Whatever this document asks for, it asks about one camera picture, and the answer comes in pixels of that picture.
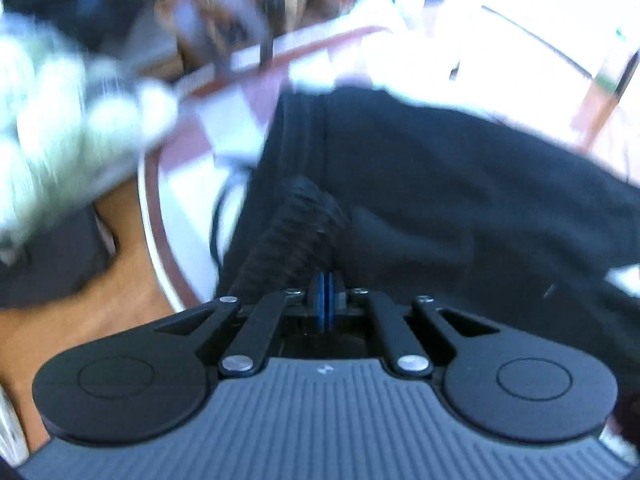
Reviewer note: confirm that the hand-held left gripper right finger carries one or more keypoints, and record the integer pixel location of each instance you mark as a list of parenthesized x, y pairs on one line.
[(334, 305)]

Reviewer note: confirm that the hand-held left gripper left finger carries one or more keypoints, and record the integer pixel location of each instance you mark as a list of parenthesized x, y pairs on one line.
[(316, 305)]

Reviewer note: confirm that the black garment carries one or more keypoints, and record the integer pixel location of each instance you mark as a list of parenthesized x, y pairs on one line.
[(450, 185)]

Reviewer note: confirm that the checkered mat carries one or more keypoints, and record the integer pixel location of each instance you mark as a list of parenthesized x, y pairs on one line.
[(200, 200)]

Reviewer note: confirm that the dark cloth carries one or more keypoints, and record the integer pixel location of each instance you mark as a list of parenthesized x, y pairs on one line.
[(45, 270)]

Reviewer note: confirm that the pale knitted cloth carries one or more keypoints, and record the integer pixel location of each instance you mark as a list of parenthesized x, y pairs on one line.
[(50, 135)]

